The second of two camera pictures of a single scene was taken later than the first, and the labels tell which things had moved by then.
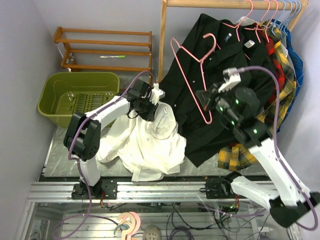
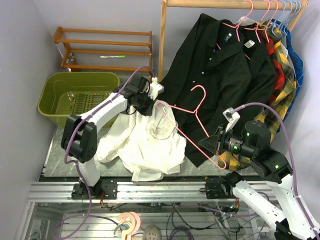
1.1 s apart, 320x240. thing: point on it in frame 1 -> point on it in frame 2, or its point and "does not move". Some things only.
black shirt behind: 258,54 does not move
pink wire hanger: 171,41 -> 196,112
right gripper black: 215,94 -> 215,143
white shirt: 148,148 does not move
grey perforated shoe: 152,232 does not move
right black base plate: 217,187 does not move
